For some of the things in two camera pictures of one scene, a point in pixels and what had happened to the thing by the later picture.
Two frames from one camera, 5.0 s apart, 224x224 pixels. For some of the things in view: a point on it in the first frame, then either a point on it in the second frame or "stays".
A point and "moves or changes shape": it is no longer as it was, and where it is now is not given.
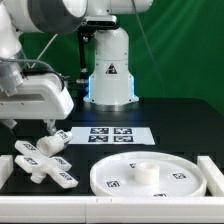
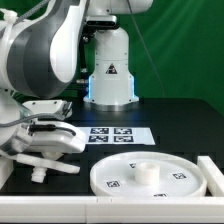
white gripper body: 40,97 -> 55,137
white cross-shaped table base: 39,165 moves or changes shape
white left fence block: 6,168 stays
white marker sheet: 111,136 stays
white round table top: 148,174 stays
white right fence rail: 213,176 stays
